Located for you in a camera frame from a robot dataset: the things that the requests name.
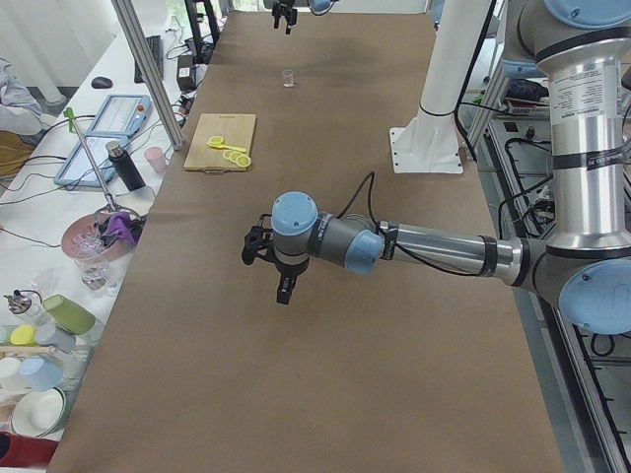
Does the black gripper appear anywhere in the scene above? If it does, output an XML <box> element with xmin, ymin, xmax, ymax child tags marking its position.
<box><xmin>274</xmin><ymin>253</ymin><xmax>309</xmax><ymax>304</ymax></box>
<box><xmin>272</xmin><ymin>0</ymin><xmax>297</xmax><ymax>34</ymax></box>

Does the clear glass cup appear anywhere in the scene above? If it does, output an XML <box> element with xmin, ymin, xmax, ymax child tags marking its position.
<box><xmin>282</xmin><ymin>69</ymin><xmax>295</xmax><ymax>88</ymax></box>

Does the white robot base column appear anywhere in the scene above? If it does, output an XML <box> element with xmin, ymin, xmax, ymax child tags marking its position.
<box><xmin>389</xmin><ymin>0</ymin><xmax>495</xmax><ymax>174</ymax></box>

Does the pink cup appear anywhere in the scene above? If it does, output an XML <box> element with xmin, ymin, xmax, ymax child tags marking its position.
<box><xmin>144</xmin><ymin>146</ymin><xmax>168</xmax><ymax>173</ymax></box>

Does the green cup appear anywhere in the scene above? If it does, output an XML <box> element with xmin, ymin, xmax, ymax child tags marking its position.
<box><xmin>43</xmin><ymin>295</ymin><xmax>96</xmax><ymax>335</ymax></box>

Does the light blue cup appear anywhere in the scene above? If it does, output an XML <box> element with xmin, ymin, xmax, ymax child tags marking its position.
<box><xmin>19</xmin><ymin>356</ymin><xmax>64</xmax><ymax>391</ymax></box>

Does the yellow cup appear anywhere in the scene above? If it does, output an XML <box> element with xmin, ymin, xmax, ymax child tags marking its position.
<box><xmin>10</xmin><ymin>324</ymin><xmax>37</xmax><ymax>347</ymax></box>

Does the wooden cutting board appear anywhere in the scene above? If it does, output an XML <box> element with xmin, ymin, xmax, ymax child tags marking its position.
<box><xmin>183</xmin><ymin>113</ymin><xmax>256</xmax><ymax>174</ymax></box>

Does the black keyboard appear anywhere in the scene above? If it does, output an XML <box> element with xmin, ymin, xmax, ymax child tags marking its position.
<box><xmin>133</xmin><ymin>34</ymin><xmax>165</xmax><ymax>84</ymax></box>

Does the yellow lemon slice on stick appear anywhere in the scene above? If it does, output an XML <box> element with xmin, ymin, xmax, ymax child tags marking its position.
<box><xmin>206</xmin><ymin>135</ymin><xmax>247</xmax><ymax>153</ymax></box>

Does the purple cloth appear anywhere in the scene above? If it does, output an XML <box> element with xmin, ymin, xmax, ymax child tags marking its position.
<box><xmin>104</xmin><ymin>212</ymin><xmax>139</xmax><ymax>244</ymax></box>

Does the black water bottle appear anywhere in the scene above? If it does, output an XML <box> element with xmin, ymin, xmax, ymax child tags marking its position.
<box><xmin>105</xmin><ymin>140</ymin><xmax>146</xmax><ymax>191</ymax></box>

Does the blue teach pendant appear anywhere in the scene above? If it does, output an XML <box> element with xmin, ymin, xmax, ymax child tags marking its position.
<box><xmin>53</xmin><ymin>136</ymin><xmax>130</xmax><ymax>188</ymax></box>
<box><xmin>87</xmin><ymin>95</ymin><xmax>152</xmax><ymax>138</ymax></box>

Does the black computer mouse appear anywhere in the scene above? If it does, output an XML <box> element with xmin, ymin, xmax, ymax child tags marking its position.
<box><xmin>91</xmin><ymin>76</ymin><xmax>113</xmax><ymax>90</ymax></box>

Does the pink bowl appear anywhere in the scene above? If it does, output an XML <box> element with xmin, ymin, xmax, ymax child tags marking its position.
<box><xmin>61</xmin><ymin>215</ymin><xmax>134</xmax><ymax>261</ymax></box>

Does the white green-rimmed bowl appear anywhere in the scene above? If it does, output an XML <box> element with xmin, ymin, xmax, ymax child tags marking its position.
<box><xmin>10</xmin><ymin>388</ymin><xmax>66</xmax><ymax>438</ymax></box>

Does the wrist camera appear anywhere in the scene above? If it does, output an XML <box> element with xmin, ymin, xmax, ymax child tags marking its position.
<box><xmin>242</xmin><ymin>225</ymin><xmax>274</xmax><ymax>265</ymax></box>

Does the aluminium frame post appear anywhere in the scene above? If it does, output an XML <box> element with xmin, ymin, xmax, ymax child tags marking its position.
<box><xmin>111</xmin><ymin>0</ymin><xmax>184</xmax><ymax>151</ymax></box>

